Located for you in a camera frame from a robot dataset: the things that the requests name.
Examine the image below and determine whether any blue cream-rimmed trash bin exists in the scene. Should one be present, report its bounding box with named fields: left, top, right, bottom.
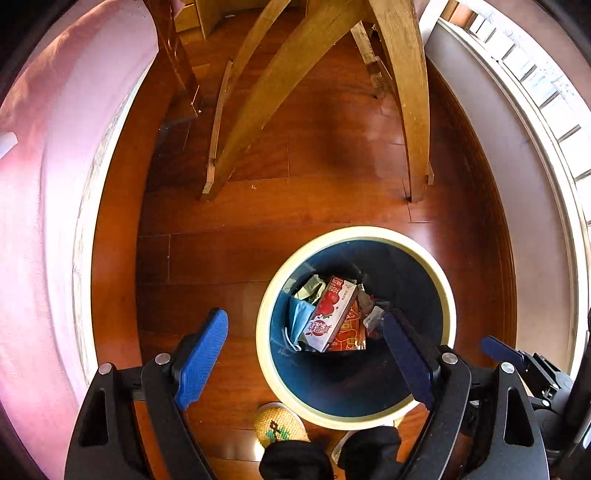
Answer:
left=255, top=226, right=457, bottom=431

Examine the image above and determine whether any person's leg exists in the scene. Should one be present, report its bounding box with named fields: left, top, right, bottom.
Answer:
left=259, top=440, right=334, bottom=480
left=337, top=425, right=402, bottom=480

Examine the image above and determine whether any yellow woven left slipper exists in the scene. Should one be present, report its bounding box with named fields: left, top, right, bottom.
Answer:
left=254, top=401, right=311, bottom=450

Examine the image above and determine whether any gold red snack bag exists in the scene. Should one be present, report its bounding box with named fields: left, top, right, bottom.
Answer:
left=330, top=295, right=370, bottom=352

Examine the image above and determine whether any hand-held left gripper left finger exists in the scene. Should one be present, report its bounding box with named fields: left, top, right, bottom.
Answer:
left=64, top=308, right=230, bottom=480

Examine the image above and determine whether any clear plastic wrapper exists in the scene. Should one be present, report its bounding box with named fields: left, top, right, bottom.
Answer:
left=358, top=295, right=391, bottom=330

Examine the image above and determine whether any person's right leg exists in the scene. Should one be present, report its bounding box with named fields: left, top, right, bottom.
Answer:
left=337, top=425, right=402, bottom=480

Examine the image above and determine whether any yellow paper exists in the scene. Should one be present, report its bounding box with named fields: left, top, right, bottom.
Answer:
left=294, top=274, right=326, bottom=305

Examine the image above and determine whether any blue face mask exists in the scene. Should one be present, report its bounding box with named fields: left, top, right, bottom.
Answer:
left=283, top=295, right=319, bottom=354

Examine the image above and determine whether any white window sill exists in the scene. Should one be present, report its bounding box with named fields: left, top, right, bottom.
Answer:
left=422, top=0, right=591, bottom=384

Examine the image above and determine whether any brown wooden furniture leg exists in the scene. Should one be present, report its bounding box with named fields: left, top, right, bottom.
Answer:
left=143, top=0, right=204, bottom=116

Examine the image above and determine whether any red white drink carton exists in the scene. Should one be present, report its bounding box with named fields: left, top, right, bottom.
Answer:
left=302, top=275, right=358, bottom=353

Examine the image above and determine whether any person's left leg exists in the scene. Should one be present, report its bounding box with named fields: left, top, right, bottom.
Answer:
left=259, top=440, right=334, bottom=480

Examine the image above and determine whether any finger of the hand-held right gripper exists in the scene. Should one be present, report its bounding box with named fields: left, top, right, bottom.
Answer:
left=479, top=335, right=573, bottom=402

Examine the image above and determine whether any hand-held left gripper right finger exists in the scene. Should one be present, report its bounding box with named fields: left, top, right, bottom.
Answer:
left=382, top=310, right=550, bottom=480

